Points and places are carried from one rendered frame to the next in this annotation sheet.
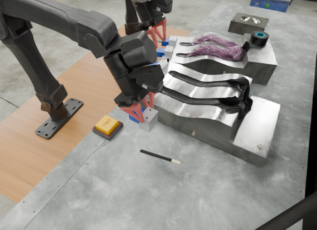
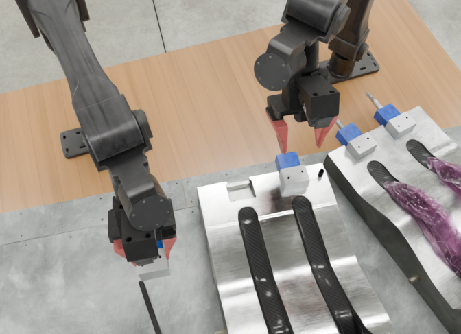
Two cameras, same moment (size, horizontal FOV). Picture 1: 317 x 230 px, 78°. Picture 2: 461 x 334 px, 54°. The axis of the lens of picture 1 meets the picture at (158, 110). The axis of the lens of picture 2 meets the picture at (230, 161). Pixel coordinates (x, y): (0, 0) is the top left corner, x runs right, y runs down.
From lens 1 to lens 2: 0.48 m
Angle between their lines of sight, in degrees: 28
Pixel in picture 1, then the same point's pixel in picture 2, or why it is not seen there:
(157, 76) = (139, 251)
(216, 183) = not seen: outside the picture
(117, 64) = (116, 186)
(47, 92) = not seen: hidden behind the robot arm
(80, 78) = (190, 81)
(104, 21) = (118, 126)
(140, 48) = (129, 204)
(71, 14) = (83, 91)
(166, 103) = (225, 253)
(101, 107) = (164, 161)
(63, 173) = (39, 223)
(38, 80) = not seen: hidden behind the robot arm
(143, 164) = (123, 304)
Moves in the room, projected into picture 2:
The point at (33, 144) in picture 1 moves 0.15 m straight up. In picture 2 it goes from (46, 150) to (20, 112)
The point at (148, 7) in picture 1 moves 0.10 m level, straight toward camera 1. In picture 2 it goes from (296, 89) to (253, 127)
